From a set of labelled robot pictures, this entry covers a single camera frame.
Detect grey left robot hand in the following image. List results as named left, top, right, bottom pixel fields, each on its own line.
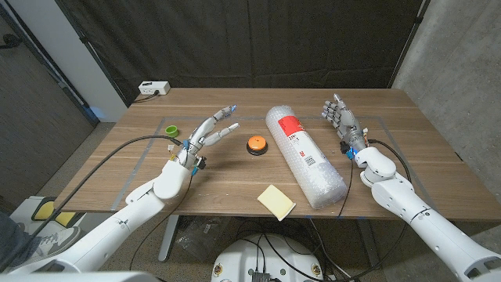
left=171, top=104, right=240, bottom=171

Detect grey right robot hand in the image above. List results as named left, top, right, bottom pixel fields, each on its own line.
left=321, top=92, right=369, bottom=156

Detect orange push button black base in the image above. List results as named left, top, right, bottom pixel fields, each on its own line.
left=246, top=135, right=269, bottom=157

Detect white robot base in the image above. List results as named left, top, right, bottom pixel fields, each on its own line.
left=211, top=233, right=325, bottom=282

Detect bubble wrap roll red label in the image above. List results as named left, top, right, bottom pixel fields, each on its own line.
left=265, top=104, right=348, bottom=210

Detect yellow sticky note pad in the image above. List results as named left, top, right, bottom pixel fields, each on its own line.
left=256, top=184, right=297, bottom=222

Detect grey tape outline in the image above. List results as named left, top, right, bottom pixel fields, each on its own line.
left=110, top=115, right=435, bottom=212

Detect white power strip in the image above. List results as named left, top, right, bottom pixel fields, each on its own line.
left=138, top=80, right=171, bottom=96

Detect clear plastic bag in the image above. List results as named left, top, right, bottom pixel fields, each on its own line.
left=174, top=215, right=232, bottom=262

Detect grey table leg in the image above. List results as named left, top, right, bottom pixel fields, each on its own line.
left=158, top=214, right=181, bottom=262

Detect black backdrop curtain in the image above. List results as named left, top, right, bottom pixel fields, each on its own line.
left=54, top=0, right=431, bottom=107

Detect dark table leg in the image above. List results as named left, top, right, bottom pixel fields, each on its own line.
left=358, top=219, right=380, bottom=268

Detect yellow black floor pad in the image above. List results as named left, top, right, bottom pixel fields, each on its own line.
left=31, top=197, right=79, bottom=228

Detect grey white sneaker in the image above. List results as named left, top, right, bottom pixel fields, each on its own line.
left=29, top=226, right=82, bottom=258

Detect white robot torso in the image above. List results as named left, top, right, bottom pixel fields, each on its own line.
left=0, top=271, right=157, bottom=282

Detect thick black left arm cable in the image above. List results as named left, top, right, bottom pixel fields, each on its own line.
left=0, top=135, right=185, bottom=273

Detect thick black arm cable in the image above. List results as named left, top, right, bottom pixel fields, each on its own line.
left=0, top=135, right=185, bottom=273
left=366, top=138, right=412, bottom=183

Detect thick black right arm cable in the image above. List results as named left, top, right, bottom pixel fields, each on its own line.
left=366, top=138, right=412, bottom=183

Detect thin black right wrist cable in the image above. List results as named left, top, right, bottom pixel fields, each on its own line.
left=337, top=156, right=355, bottom=219

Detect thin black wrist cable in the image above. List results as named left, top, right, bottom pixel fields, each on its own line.
left=337, top=156, right=355, bottom=219
left=128, top=172, right=195, bottom=271

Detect black power strip cable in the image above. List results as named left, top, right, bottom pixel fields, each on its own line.
left=132, top=90, right=160, bottom=104

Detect thin black left wrist cable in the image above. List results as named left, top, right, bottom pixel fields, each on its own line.
left=128, top=172, right=195, bottom=271

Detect black backdrop frame pole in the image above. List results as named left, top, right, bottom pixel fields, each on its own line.
left=55, top=0, right=130, bottom=107
left=387, top=0, right=431, bottom=89

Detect black door handle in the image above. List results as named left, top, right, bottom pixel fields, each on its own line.
left=0, top=33, right=23, bottom=50

